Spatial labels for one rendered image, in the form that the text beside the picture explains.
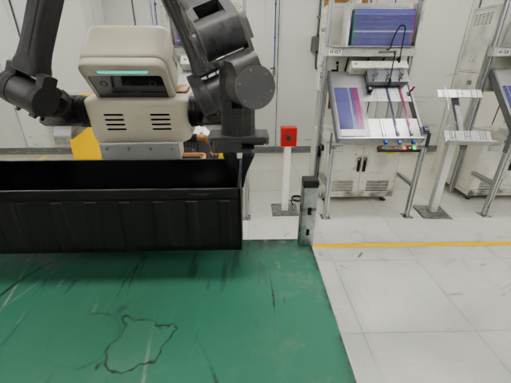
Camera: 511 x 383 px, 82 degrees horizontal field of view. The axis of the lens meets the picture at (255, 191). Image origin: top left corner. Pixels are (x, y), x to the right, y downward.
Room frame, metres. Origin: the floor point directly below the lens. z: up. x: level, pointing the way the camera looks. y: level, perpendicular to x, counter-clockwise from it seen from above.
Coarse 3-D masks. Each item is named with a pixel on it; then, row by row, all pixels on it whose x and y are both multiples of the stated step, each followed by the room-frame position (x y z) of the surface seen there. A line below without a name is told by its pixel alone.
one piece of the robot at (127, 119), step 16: (80, 96) 0.86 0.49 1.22; (96, 96) 0.83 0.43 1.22; (176, 96) 0.83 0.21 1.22; (192, 96) 0.87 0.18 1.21; (80, 112) 0.81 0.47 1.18; (96, 112) 0.80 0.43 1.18; (112, 112) 0.81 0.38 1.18; (128, 112) 0.81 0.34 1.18; (144, 112) 0.81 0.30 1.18; (160, 112) 0.81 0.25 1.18; (176, 112) 0.81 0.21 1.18; (192, 112) 0.82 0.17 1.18; (96, 128) 0.81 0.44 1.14; (112, 128) 0.82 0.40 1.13; (128, 128) 0.81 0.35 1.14; (144, 128) 0.81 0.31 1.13; (160, 128) 0.82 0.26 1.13; (176, 128) 0.82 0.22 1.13; (192, 128) 0.86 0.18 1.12
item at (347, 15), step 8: (352, 0) 2.73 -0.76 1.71; (344, 8) 2.85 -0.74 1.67; (416, 8) 2.88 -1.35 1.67; (424, 8) 2.74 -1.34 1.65; (344, 16) 2.82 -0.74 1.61; (344, 24) 2.80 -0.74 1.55; (344, 32) 2.77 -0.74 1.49; (416, 32) 2.80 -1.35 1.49; (344, 40) 2.75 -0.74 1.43; (416, 40) 2.74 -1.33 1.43; (328, 48) 2.76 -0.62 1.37; (336, 48) 2.76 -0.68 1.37; (328, 152) 2.33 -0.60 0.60; (320, 176) 2.54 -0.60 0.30; (400, 176) 2.54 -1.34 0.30; (408, 184) 2.38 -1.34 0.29; (320, 216) 2.32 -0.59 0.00; (328, 216) 2.31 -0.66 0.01
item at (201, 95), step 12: (168, 0) 0.75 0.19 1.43; (168, 12) 0.75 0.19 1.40; (180, 12) 0.74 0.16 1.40; (180, 24) 0.74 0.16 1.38; (180, 36) 0.74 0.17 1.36; (192, 48) 0.73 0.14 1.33; (192, 60) 0.73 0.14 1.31; (192, 72) 0.73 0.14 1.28; (204, 72) 0.73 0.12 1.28; (192, 84) 0.72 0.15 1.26; (204, 84) 0.72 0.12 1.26; (204, 96) 0.70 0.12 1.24; (204, 108) 0.70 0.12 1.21
